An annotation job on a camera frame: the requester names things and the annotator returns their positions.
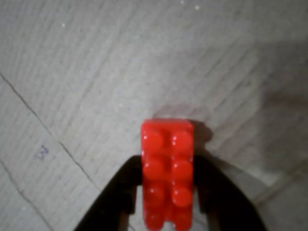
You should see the red lego block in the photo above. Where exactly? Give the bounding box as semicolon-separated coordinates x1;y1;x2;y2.
141;118;195;231

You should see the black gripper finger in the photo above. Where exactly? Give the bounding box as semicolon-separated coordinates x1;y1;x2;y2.
75;155;143;231
193;155;267;231

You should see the brown corrugated cardboard sheet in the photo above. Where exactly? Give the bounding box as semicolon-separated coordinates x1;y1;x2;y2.
0;0;308;231

